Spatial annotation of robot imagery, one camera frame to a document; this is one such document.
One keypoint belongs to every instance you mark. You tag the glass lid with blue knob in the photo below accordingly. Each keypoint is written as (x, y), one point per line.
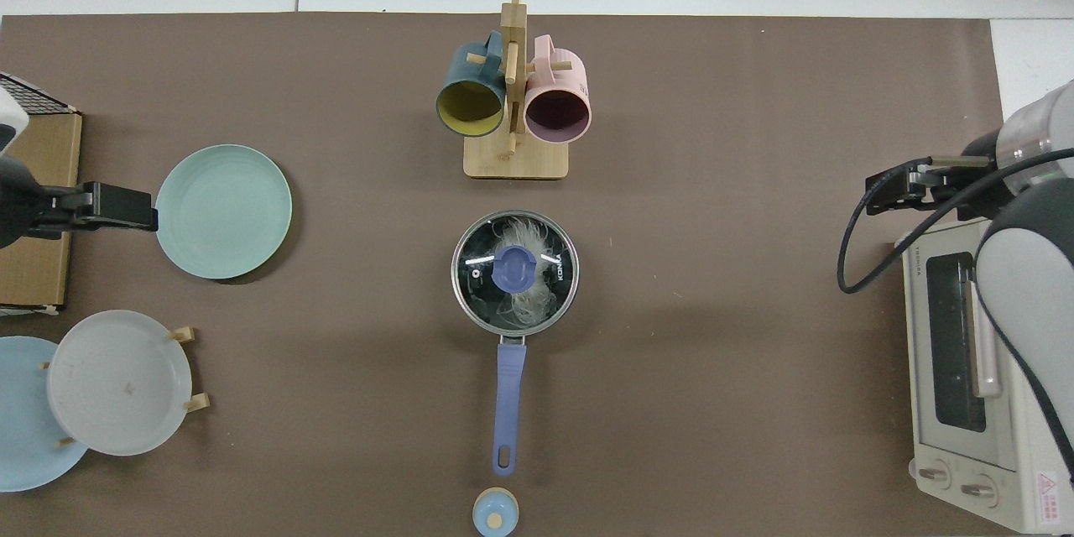
(478, 304)

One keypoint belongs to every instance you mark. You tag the small blue round thing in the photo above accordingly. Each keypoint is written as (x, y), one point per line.
(485, 508)

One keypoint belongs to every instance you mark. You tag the dark teal cup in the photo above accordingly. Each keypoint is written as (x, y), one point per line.
(457, 71)

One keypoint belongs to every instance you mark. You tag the wooden cup stand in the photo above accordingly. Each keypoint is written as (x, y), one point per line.
(516, 164)

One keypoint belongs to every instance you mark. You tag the pale toaster oven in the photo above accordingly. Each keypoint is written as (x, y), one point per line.
(940, 436)

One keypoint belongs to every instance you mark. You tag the white vermicelli bundle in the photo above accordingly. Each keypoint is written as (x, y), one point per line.
(525, 307)

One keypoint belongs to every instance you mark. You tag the light blue plate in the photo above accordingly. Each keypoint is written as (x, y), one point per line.
(25, 453)

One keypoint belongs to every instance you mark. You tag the pink cup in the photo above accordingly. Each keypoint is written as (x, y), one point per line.
(570, 75)

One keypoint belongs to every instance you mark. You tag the teal plate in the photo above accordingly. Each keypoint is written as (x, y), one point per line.
(222, 214)

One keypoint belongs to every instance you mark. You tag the grey plate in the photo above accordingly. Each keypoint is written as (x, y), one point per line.
(117, 386)

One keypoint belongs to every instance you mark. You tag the wooden plate rack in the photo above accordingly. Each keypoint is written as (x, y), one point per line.
(201, 403)

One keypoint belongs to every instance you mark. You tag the brown table cloth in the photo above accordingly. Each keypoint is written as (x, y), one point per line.
(336, 436)

